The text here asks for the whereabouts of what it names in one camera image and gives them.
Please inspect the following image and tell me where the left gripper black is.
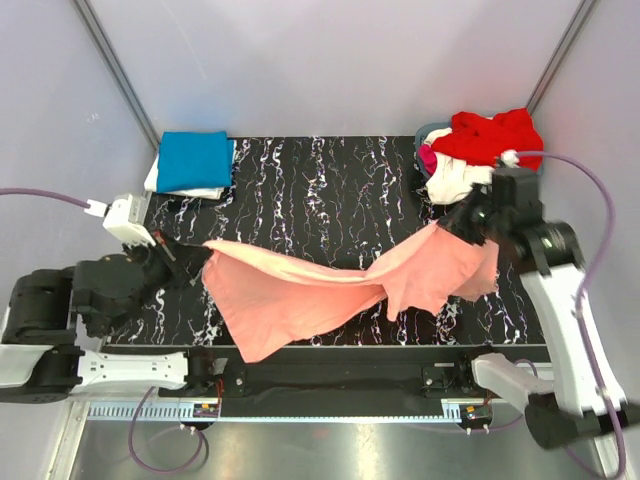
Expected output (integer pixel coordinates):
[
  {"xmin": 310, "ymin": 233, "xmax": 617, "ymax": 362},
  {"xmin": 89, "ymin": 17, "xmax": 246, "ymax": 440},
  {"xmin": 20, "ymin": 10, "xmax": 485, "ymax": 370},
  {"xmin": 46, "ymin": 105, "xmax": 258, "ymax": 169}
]
[{"xmin": 104, "ymin": 226, "xmax": 217, "ymax": 337}]

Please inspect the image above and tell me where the salmon pink t shirt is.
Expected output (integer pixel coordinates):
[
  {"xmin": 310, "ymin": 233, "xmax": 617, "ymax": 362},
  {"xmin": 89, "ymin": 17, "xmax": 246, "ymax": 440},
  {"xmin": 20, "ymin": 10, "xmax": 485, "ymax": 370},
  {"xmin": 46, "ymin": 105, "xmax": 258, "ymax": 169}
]
[{"xmin": 202, "ymin": 223, "xmax": 499, "ymax": 363}]

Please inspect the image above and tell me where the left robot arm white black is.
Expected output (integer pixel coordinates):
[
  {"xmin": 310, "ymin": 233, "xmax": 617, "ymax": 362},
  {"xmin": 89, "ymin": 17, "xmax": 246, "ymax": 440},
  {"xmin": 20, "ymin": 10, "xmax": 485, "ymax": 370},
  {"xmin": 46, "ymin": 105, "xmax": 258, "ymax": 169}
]
[{"xmin": 1, "ymin": 231, "xmax": 216, "ymax": 404}]

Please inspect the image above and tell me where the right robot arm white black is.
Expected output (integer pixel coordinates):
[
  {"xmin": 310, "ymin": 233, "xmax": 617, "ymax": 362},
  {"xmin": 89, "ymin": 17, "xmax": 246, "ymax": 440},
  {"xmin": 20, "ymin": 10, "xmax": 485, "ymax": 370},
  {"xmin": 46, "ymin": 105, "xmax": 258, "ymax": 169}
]
[{"xmin": 438, "ymin": 168, "xmax": 639, "ymax": 450}]

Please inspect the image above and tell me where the white crumpled t shirt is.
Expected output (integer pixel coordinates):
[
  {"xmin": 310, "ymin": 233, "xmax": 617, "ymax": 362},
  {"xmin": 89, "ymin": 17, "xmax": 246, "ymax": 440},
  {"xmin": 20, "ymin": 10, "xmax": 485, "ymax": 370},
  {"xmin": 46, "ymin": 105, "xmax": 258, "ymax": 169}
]
[{"xmin": 423, "ymin": 127, "xmax": 494, "ymax": 205}]

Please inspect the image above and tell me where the magenta garment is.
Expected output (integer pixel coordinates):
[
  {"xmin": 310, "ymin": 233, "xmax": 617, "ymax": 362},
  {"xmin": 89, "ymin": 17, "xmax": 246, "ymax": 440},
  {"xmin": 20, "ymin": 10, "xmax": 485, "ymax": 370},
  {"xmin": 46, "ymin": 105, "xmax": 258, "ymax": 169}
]
[{"xmin": 419, "ymin": 144, "xmax": 438, "ymax": 176}]

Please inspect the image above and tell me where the red t shirt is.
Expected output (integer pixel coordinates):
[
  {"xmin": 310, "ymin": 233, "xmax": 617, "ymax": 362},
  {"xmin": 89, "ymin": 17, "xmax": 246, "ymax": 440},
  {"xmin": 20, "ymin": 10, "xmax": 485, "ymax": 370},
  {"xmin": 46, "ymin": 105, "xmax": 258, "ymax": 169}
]
[{"xmin": 431, "ymin": 108, "xmax": 544, "ymax": 166}]

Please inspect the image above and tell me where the folded white t shirt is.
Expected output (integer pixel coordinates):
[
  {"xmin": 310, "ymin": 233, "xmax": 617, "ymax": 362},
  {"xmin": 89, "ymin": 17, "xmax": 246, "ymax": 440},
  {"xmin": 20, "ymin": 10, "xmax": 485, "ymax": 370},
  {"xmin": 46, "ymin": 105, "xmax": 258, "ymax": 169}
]
[{"xmin": 144, "ymin": 154, "xmax": 226, "ymax": 200}]

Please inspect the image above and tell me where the grey blue laundry basket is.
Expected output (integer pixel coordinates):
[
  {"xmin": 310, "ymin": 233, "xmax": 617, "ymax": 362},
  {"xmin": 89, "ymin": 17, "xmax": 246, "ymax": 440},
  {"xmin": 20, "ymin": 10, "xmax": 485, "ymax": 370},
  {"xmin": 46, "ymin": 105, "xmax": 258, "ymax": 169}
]
[{"xmin": 414, "ymin": 122, "xmax": 450, "ymax": 180}]

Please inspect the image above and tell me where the folded blue t shirt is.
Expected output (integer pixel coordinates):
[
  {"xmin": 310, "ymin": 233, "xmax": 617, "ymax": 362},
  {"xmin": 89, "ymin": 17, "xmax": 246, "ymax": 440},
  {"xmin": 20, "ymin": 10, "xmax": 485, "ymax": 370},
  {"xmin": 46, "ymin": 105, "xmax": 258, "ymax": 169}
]
[{"xmin": 156, "ymin": 131, "xmax": 235, "ymax": 193}]

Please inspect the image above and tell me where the black marble pattern mat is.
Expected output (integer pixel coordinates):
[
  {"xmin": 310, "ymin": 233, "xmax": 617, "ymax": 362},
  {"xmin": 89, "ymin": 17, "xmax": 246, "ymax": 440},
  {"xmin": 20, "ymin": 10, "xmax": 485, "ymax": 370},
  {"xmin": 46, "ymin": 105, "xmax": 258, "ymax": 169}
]
[{"xmin": 104, "ymin": 135, "xmax": 551, "ymax": 347}]

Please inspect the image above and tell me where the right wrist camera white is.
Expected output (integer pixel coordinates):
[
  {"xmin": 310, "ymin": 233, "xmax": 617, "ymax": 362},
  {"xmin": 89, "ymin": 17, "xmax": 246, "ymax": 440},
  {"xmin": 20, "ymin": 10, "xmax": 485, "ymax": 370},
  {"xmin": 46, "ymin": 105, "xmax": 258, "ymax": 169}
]
[{"xmin": 496, "ymin": 149, "xmax": 520, "ymax": 168}]

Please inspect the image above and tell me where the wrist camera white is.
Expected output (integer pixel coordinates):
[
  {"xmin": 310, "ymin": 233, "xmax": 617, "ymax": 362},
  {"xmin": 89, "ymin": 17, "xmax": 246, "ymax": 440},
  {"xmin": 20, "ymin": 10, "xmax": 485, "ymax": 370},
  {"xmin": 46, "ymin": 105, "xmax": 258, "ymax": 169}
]
[
  {"xmin": 84, "ymin": 194, "xmax": 156, "ymax": 247},
  {"xmin": 496, "ymin": 149, "xmax": 520, "ymax": 168}
]

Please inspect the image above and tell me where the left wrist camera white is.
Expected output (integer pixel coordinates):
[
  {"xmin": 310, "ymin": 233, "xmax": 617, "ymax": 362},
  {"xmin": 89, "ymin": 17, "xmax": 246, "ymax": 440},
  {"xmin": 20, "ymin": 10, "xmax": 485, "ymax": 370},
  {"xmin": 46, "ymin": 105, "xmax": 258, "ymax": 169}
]
[{"xmin": 84, "ymin": 194, "xmax": 156, "ymax": 247}]

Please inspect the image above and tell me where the aluminium rail frame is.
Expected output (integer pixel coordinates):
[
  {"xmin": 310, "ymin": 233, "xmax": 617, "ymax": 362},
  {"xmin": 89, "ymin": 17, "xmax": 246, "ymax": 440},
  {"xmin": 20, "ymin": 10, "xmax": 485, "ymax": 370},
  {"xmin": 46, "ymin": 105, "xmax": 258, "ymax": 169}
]
[{"xmin": 49, "ymin": 398, "xmax": 618, "ymax": 479}]

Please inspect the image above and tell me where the black mounting base plate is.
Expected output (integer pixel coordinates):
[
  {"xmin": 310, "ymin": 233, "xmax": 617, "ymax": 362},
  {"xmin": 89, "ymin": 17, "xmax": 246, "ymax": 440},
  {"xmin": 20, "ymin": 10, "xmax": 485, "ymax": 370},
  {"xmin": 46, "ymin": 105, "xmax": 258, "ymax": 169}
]
[{"xmin": 102, "ymin": 344, "xmax": 556, "ymax": 419}]

